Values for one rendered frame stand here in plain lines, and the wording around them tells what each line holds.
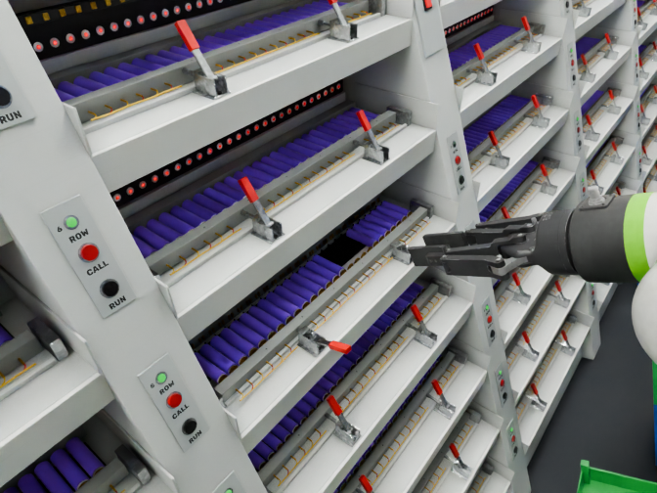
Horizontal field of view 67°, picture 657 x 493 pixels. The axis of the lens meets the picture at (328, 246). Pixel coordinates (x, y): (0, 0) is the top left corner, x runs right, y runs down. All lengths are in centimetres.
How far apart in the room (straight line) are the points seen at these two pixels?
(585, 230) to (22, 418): 59
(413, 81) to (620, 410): 135
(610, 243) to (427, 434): 70
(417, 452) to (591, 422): 90
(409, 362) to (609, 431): 99
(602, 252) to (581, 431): 135
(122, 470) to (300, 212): 41
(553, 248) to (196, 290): 42
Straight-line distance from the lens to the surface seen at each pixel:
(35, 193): 53
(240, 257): 66
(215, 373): 75
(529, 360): 157
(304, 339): 77
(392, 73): 99
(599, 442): 185
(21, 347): 61
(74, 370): 59
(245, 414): 73
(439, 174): 101
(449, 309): 112
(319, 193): 77
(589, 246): 57
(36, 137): 53
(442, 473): 131
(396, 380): 98
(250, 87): 66
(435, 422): 117
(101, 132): 59
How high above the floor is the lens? 141
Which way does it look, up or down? 24 degrees down
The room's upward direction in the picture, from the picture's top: 19 degrees counter-clockwise
